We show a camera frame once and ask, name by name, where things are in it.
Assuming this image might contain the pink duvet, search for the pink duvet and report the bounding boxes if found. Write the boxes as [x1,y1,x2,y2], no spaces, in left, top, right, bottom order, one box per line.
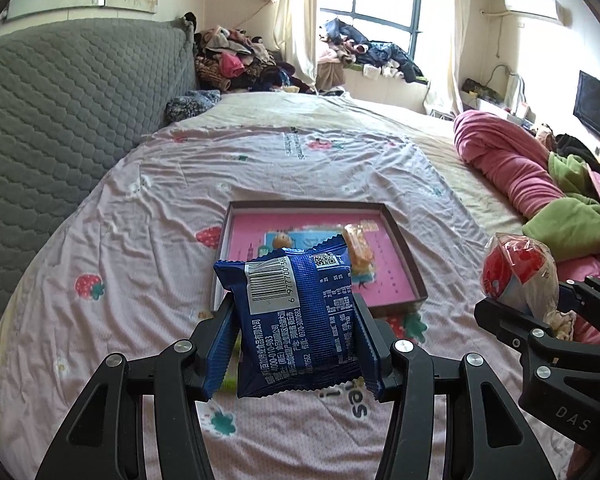
[452,109,600,346]

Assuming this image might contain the green cloth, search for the green cloth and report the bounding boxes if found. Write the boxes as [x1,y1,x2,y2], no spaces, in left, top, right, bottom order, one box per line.
[521,152,600,262]

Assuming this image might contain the orange cracker packet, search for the orange cracker packet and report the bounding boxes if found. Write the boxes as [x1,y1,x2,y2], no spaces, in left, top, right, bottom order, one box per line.
[341,220,378,281]

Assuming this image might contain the cream curtain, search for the cream curtain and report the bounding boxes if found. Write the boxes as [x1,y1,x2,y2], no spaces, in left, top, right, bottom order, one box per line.
[422,0,473,118]
[271,0,323,86]

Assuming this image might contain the red and white snack packet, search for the red and white snack packet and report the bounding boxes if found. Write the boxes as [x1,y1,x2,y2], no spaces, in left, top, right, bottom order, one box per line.
[482,232,560,328]

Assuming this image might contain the black television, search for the black television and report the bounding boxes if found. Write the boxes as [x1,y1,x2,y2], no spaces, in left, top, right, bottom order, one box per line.
[573,71,600,153]

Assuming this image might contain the black clothes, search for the black clothes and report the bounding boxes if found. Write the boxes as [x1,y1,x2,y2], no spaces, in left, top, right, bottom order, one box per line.
[554,132,600,171]

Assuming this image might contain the pile of mixed clothes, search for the pile of mixed clothes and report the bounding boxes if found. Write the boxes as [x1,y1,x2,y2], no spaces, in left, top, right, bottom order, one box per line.
[182,12,316,95]

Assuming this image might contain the cluttered side table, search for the cluttered side table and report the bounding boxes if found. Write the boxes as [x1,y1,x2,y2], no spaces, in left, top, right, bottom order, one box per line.
[462,72,536,126]

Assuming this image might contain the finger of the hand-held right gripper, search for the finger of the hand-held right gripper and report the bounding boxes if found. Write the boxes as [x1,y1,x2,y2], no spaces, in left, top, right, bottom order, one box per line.
[557,276,600,346]
[474,297,561,361]

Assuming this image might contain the blue snack packet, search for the blue snack packet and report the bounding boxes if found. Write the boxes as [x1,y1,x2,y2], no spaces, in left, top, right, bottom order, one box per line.
[213,236,368,400]

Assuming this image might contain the brown cloth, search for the brown cloth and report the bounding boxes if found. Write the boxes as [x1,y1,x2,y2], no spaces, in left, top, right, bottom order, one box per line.
[316,60,348,93]

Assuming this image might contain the pink book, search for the pink book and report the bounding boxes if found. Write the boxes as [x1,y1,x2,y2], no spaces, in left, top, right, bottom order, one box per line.
[219,212,418,311]

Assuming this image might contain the dark patterned cloth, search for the dark patterned cloth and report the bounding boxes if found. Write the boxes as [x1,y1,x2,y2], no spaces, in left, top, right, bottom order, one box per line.
[166,89,222,123]

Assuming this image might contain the grey quilted headboard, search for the grey quilted headboard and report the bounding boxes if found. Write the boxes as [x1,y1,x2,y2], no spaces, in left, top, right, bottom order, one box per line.
[0,17,201,376]

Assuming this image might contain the white air conditioner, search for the white air conditioner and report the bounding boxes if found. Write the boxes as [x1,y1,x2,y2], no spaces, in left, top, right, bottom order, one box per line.
[504,0,566,23]

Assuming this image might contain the dark grey shallow box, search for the dark grey shallow box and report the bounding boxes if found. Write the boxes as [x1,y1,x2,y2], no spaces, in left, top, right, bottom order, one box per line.
[211,200,428,318]

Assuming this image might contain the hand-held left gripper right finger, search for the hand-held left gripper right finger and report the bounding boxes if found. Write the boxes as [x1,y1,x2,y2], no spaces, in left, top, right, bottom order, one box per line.
[352,292,546,480]

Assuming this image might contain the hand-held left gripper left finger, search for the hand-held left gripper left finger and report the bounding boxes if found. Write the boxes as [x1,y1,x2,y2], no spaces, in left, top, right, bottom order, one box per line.
[35,292,238,480]

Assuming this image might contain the clothes heap on windowsill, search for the clothes heap on windowsill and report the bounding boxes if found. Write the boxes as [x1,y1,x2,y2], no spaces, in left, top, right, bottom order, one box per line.
[317,17,426,83]

